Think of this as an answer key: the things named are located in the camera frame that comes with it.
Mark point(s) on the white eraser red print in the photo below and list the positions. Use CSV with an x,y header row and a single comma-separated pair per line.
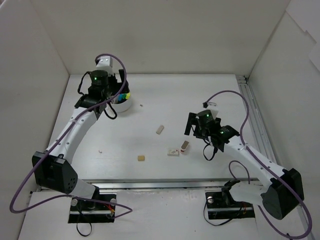
x,y
173,152

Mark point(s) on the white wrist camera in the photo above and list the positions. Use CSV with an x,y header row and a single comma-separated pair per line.
x,y
212,106
105,63

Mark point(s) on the aluminium rail frame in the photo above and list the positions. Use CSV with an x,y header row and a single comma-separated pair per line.
x,y
167,193

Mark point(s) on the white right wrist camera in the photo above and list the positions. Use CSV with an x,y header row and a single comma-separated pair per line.
x,y
212,106

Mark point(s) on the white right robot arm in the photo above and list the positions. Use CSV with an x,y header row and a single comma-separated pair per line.
x,y
279,186

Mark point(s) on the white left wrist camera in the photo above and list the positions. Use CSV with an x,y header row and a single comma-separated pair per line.
x,y
105,63

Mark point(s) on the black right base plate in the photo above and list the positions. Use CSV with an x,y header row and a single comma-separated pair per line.
x,y
219,205

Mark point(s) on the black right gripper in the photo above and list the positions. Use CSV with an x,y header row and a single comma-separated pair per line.
x,y
196,124

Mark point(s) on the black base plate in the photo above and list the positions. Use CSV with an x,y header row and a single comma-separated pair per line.
x,y
219,205
82,211

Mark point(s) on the white rectangular eraser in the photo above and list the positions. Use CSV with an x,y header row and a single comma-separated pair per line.
x,y
160,129

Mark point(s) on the tan small eraser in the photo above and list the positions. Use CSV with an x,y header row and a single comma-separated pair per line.
x,y
141,158

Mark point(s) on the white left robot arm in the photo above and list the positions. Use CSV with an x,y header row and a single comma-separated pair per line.
x,y
53,167

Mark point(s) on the white round divided container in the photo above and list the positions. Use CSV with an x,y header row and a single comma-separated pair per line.
x,y
123,105

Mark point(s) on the red white sleeved eraser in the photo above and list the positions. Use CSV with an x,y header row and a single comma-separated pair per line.
x,y
184,146

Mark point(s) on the black blue-capped highlighter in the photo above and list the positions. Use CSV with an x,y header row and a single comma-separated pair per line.
x,y
121,96

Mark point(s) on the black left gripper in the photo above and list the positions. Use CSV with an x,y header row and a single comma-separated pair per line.
x,y
119,81

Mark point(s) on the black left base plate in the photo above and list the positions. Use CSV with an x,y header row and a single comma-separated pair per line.
x,y
82,211

